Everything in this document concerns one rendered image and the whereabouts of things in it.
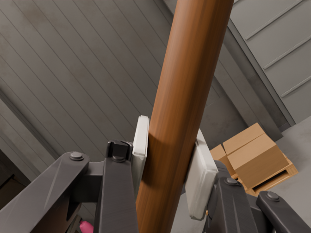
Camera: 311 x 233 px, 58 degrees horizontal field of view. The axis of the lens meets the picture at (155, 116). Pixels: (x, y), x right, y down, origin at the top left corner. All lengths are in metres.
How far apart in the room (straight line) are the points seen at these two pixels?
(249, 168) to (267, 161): 0.21
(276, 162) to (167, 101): 3.15
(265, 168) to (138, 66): 1.96
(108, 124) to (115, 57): 0.92
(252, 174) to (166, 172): 3.11
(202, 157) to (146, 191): 0.04
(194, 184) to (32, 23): 3.91
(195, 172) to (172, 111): 0.04
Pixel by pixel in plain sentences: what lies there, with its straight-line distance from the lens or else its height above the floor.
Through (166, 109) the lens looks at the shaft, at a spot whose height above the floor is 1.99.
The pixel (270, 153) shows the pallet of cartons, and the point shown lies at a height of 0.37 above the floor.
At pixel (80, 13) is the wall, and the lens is 3.83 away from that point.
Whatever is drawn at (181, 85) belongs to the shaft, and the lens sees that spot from 0.15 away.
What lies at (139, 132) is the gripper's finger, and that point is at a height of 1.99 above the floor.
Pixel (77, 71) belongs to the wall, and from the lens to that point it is 3.87.
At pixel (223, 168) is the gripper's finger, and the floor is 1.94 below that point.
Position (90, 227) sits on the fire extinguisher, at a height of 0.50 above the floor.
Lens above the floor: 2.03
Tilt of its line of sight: 12 degrees down
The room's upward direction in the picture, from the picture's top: 37 degrees counter-clockwise
